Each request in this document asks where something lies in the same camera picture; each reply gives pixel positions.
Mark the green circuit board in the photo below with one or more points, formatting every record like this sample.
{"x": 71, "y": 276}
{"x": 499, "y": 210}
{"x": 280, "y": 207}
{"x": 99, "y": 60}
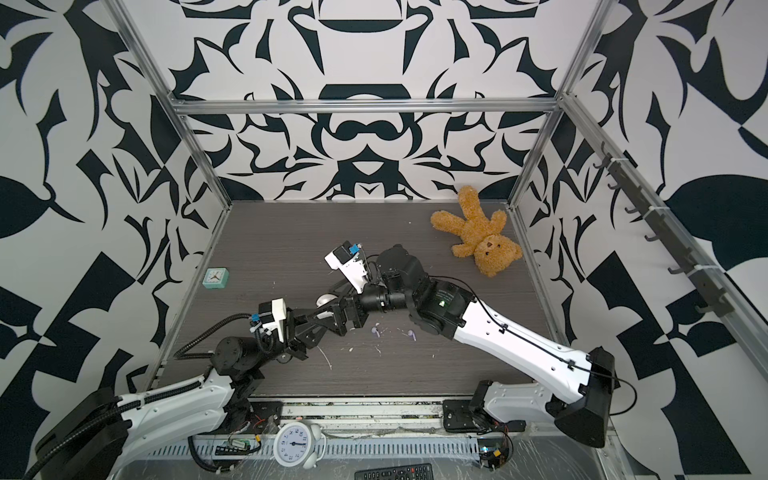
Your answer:
{"x": 494, "y": 457}

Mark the black wall hook rail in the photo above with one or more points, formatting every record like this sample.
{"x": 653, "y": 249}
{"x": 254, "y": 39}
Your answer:
{"x": 703, "y": 274}

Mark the white slotted cable duct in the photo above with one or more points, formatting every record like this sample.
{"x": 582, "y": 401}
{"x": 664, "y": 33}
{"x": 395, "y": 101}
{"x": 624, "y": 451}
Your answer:
{"x": 463, "y": 448}

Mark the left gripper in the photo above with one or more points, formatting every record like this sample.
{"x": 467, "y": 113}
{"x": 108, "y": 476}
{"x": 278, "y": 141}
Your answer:
{"x": 295, "y": 333}

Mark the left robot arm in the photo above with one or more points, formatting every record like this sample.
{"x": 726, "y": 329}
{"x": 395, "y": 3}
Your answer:
{"x": 107, "y": 431}

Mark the white round alarm clock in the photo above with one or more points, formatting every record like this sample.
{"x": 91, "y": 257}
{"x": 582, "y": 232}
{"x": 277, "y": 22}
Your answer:
{"x": 299, "y": 444}

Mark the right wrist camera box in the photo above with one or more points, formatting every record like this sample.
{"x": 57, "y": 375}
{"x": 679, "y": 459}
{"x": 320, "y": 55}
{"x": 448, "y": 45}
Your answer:
{"x": 350, "y": 260}

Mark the small teal square clock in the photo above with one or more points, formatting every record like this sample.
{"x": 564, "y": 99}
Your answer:
{"x": 215, "y": 278}

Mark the black remote control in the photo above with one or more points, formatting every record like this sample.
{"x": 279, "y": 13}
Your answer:
{"x": 422, "y": 471}

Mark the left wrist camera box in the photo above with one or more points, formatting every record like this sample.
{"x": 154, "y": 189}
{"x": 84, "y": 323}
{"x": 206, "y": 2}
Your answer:
{"x": 270, "y": 317}

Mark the white earbud charging case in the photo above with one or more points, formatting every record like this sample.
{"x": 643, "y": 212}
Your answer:
{"x": 326, "y": 302}

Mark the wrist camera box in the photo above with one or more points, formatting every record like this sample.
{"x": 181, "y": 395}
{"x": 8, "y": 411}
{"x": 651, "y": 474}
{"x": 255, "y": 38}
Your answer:
{"x": 270, "y": 317}
{"x": 350, "y": 260}

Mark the brown teddy bear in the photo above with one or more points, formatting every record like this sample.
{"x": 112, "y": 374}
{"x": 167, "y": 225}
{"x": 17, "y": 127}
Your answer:
{"x": 481, "y": 237}

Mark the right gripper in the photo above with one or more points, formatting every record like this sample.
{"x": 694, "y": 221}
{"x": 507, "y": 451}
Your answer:
{"x": 364, "y": 315}

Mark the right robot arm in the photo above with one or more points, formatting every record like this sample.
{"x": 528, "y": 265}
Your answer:
{"x": 574, "y": 389}

